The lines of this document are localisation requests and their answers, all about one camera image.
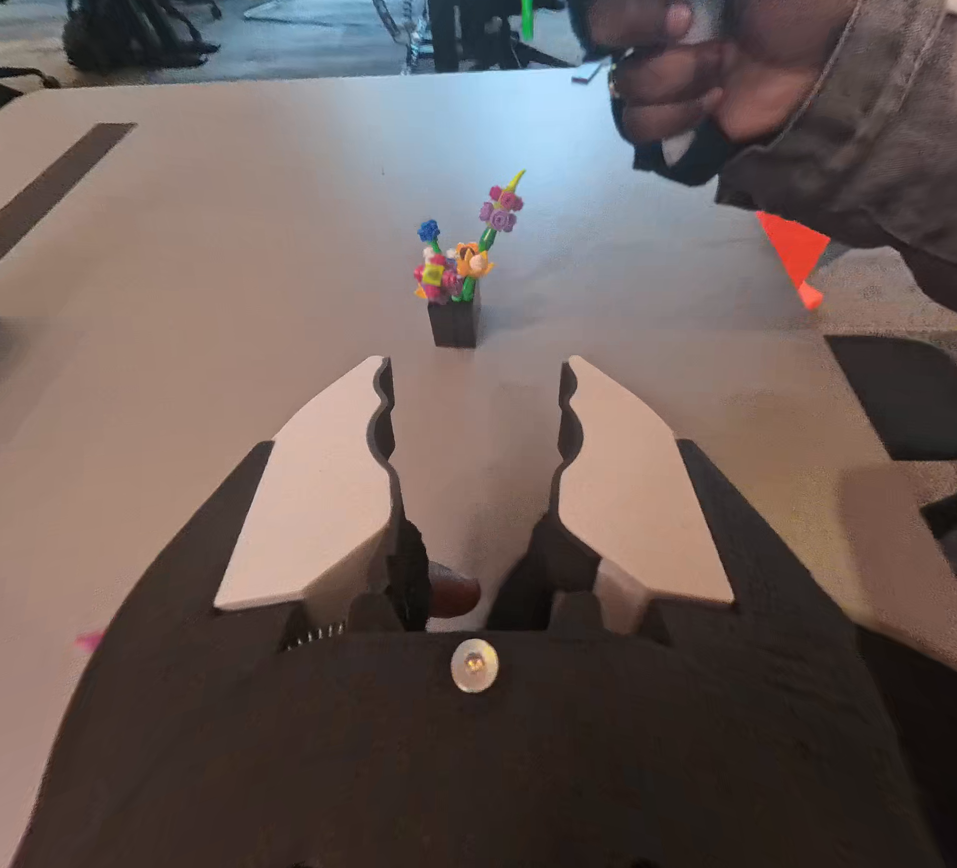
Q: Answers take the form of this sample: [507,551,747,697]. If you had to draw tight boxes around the black lego vase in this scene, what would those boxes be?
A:
[428,300,481,349]

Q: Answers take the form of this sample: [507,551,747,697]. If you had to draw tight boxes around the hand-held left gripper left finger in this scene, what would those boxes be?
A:
[214,355,433,633]

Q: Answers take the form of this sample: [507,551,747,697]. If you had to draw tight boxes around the orange red cloth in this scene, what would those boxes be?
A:
[755,210,831,312]

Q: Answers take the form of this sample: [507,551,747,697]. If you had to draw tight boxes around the person's left hand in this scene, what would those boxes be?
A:
[428,562,481,618]

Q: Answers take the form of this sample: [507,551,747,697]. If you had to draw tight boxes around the black padded cushion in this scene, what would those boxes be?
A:
[826,336,957,461]

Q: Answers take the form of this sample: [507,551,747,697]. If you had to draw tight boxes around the person's right forearm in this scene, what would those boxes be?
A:
[714,0,957,308]

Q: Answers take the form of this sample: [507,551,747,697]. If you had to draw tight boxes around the pink purple lego flower spike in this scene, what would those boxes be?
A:
[413,257,465,304]
[460,169,526,302]

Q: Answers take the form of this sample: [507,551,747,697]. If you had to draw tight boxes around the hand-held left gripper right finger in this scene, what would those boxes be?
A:
[486,355,736,634]

